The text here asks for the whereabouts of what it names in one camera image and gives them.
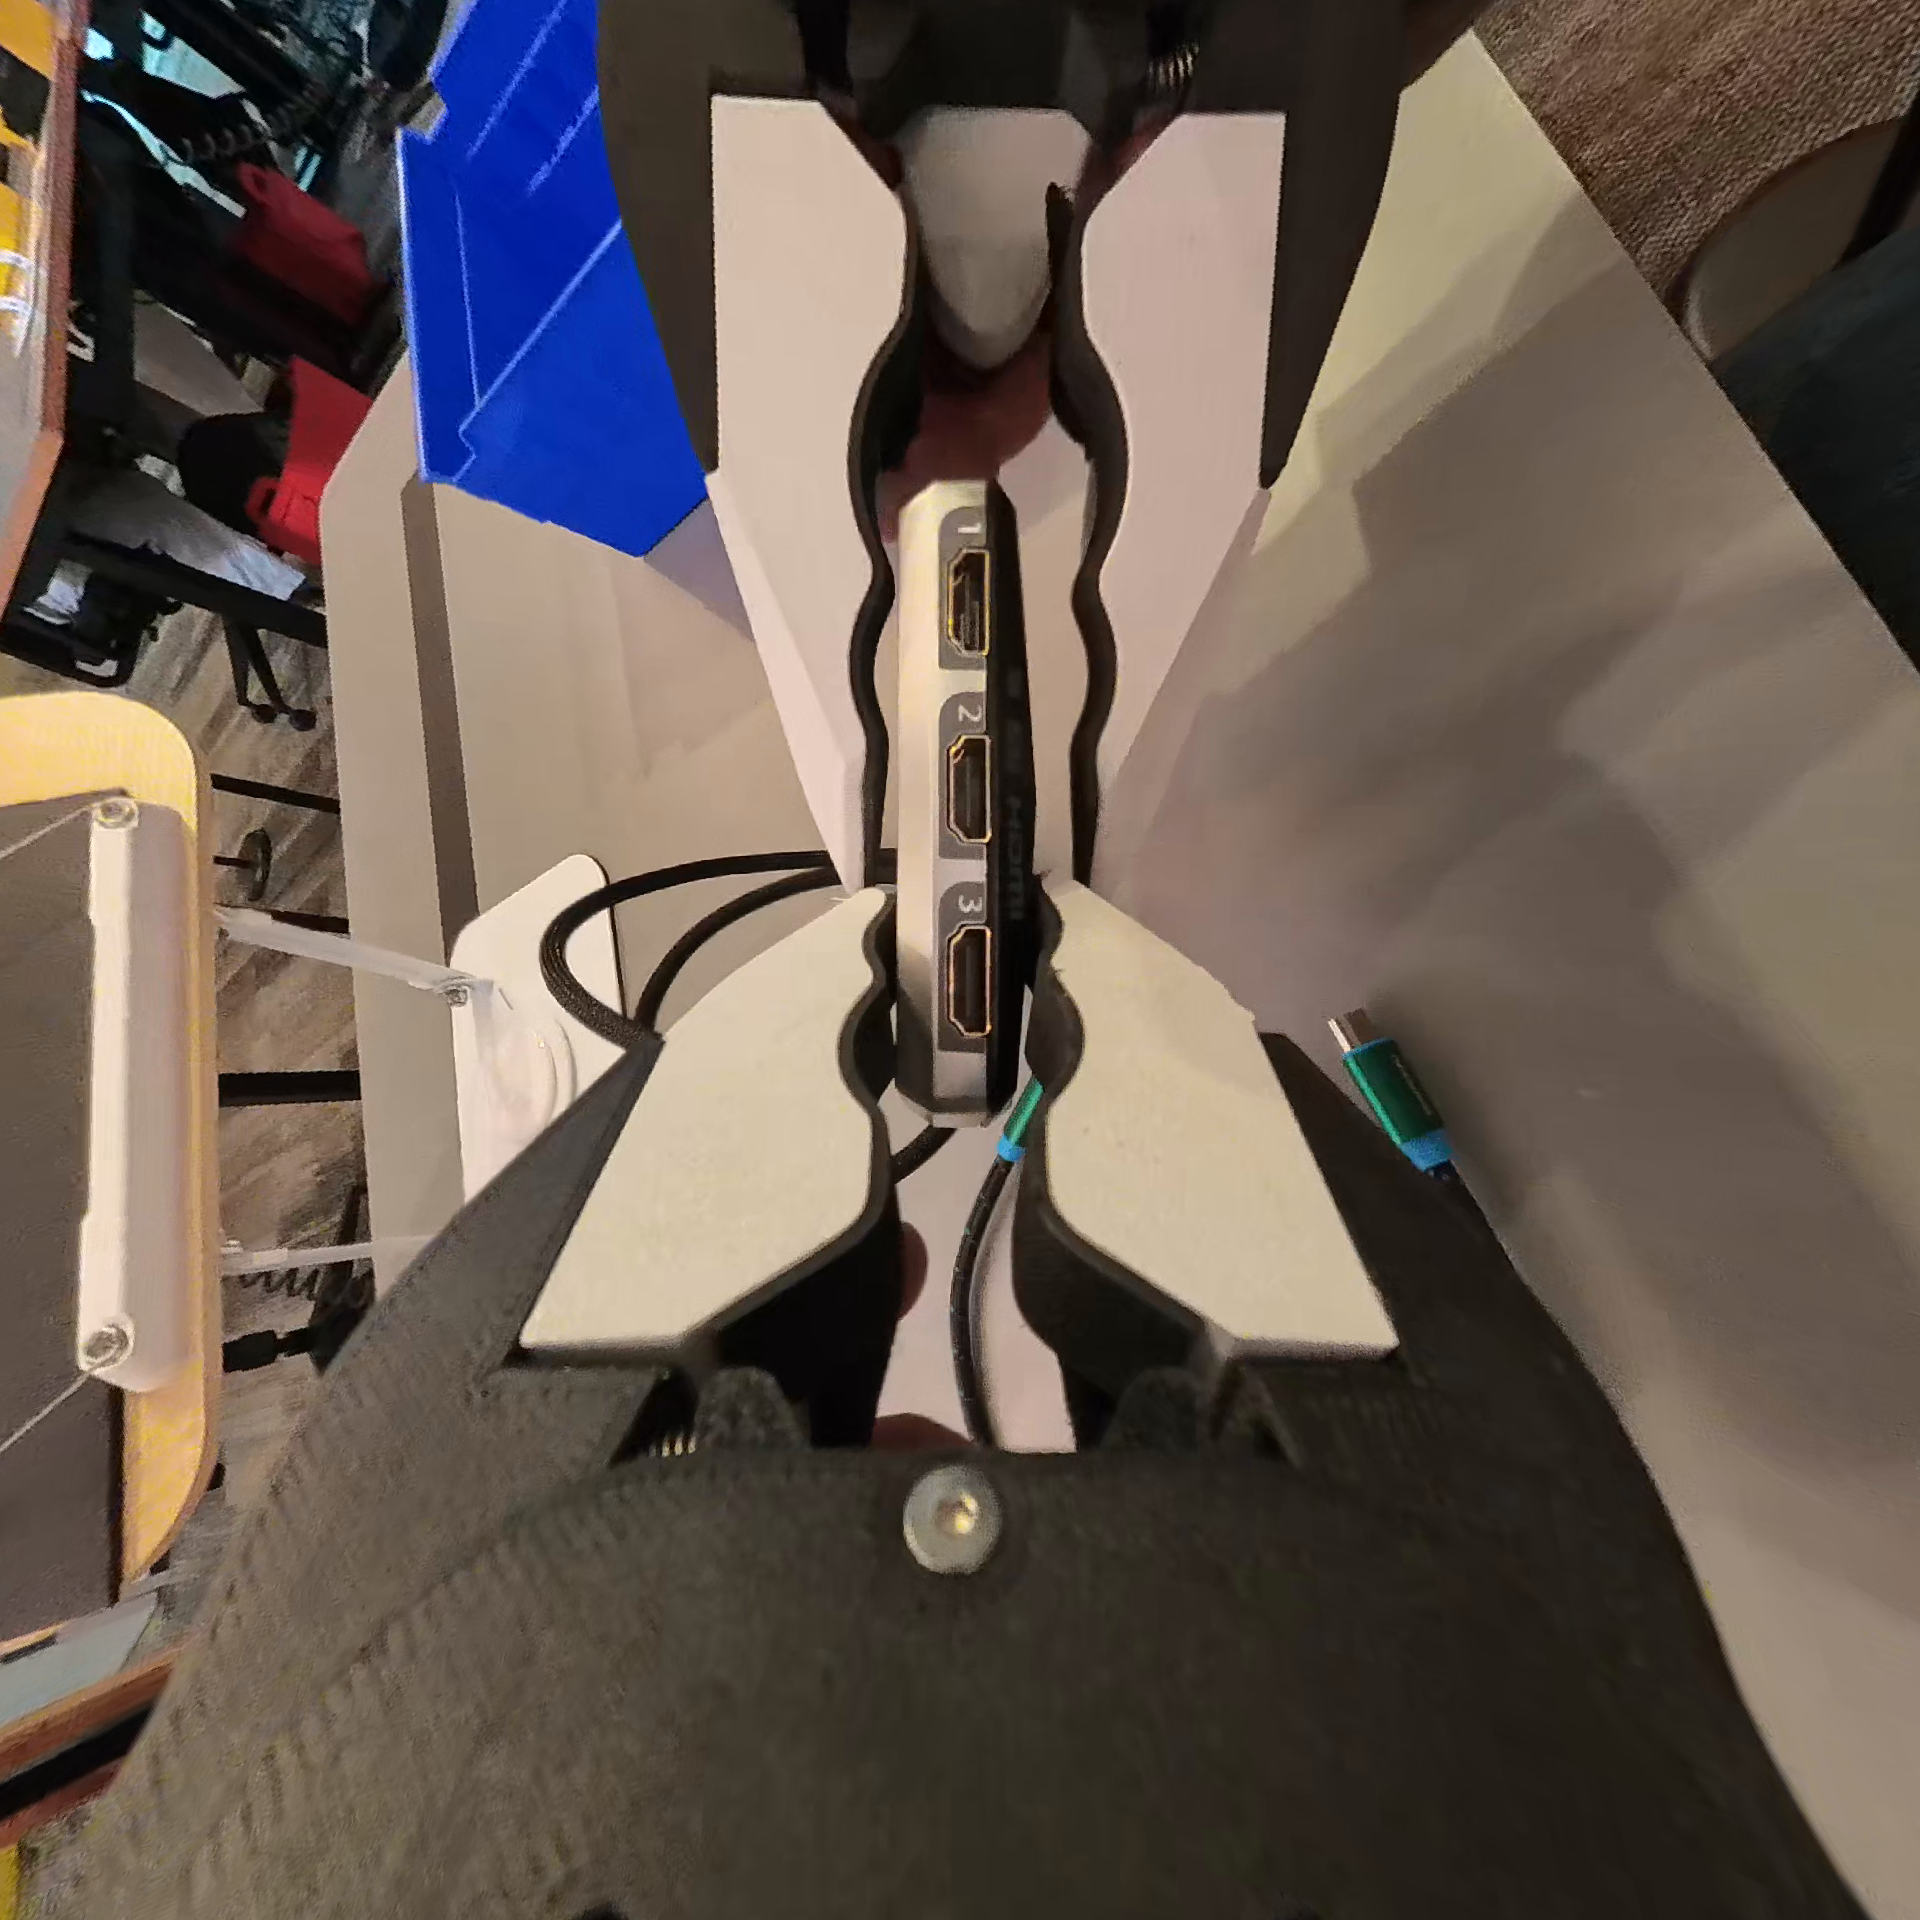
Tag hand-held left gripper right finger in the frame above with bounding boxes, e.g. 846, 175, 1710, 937
1014, 869, 1405, 1454

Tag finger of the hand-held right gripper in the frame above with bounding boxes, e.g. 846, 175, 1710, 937
1047, 108, 1292, 902
704, 93, 925, 902

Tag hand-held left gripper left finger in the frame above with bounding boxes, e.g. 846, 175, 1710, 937
514, 884, 913, 1454

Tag green-plug braided HDMI cable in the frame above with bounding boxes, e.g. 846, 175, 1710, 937
948, 1008, 1468, 1454

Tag black braided switch cable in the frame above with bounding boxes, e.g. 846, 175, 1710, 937
536, 853, 952, 1190

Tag silver HDMI switch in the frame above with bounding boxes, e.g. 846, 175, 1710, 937
883, 477, 1047, 1131

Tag blue plastic bin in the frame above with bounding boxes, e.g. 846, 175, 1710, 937
394, 0, 716, 561

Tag white folding stand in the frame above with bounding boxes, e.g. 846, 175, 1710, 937
76, 798, 624, 1385

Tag red tool bag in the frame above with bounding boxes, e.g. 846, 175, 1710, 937
243, 359, 411, 561
238, 163, 377, 324

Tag person's legs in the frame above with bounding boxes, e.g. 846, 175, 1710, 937
1710, 261, 1920, 671

